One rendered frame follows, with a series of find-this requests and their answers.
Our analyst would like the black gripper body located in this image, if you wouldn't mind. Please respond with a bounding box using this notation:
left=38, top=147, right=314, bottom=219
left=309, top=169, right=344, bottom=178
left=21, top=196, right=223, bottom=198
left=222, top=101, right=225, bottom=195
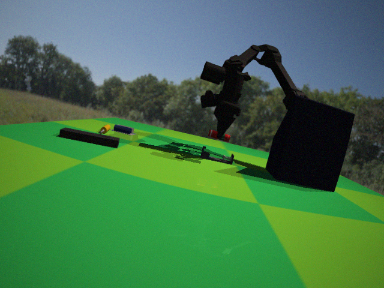
left=214, top=86, right=241, bottom=117

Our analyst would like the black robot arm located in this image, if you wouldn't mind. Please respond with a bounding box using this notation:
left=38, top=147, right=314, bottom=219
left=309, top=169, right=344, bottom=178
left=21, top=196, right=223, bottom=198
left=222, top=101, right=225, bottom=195
left=200, top=44, right=309, bottom=110

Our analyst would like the black rectangular bar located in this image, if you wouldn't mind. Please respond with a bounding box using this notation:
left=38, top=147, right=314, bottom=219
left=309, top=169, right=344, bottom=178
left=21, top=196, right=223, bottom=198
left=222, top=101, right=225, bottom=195
left=59, top=127, right=120, bottom=148

